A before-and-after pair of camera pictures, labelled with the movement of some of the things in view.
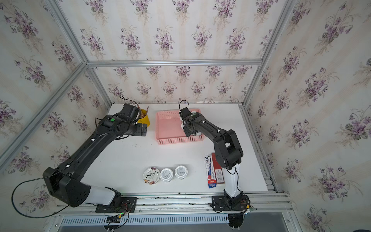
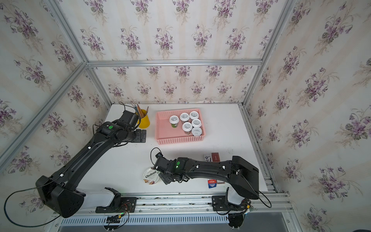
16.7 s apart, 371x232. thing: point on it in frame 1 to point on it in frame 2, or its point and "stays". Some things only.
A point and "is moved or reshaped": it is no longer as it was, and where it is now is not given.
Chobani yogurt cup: [151, 176] stays
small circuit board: [113, 219] stays
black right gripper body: [187, 131] to [166, 179]
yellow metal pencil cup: [146, 120] stays
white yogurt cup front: [180, 172] is moved or reshaped
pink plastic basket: [169, 130] stays
